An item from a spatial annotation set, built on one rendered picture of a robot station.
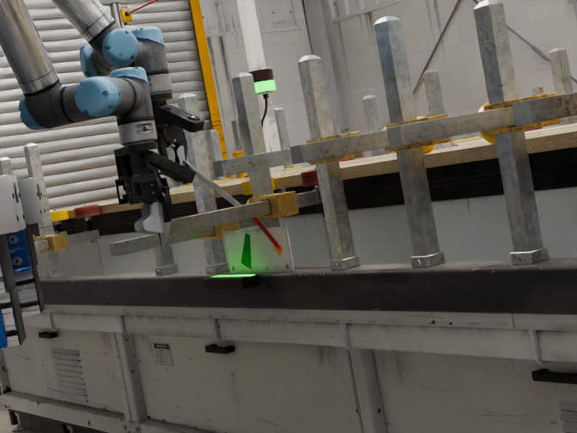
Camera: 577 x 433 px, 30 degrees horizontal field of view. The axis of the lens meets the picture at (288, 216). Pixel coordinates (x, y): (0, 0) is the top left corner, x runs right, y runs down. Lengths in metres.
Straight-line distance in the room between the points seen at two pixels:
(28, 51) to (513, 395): 1.18
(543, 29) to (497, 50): 8.95
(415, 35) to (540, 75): 1.69
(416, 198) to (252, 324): 0.72
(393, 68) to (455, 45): 9.48
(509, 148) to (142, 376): 2.11
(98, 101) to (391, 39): 0.56
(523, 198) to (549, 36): 8.92
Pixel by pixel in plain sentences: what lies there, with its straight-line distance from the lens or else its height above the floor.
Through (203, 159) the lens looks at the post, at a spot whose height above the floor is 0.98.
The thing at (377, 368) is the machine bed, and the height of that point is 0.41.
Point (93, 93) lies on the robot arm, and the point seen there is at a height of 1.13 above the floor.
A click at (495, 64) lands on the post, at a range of 1.80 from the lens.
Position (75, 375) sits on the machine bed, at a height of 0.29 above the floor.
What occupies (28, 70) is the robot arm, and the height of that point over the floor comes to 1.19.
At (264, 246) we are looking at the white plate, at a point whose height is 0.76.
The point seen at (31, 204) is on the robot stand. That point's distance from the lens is 2.21.
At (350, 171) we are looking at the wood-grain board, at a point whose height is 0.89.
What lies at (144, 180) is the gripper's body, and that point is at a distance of 2.17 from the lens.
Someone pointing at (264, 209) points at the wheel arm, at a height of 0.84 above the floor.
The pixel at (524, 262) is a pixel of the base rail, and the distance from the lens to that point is 1.82.
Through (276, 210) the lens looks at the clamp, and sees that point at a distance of 2.32.
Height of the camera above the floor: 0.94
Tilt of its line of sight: 3 degrees down
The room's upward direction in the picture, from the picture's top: 10 degrees counter-clockwise
